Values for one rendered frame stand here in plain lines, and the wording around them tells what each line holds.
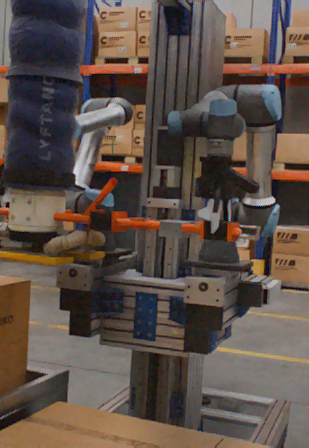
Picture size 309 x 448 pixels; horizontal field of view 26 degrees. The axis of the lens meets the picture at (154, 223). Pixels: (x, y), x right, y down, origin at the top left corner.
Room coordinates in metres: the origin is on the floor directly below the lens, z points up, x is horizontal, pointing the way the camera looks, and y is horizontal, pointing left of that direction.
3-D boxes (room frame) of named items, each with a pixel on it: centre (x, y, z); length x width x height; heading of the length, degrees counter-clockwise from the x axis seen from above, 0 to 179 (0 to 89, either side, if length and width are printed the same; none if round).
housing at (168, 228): (1.87, -0.06, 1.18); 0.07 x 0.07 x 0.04; 66
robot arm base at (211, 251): (2.44, -0.24, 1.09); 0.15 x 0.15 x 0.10
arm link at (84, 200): (2.61, 0.23, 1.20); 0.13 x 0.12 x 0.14; 56
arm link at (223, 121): (1.83, -0.17, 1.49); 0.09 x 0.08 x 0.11; 160
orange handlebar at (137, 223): (2.09, 0.14, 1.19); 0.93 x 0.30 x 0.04; 66
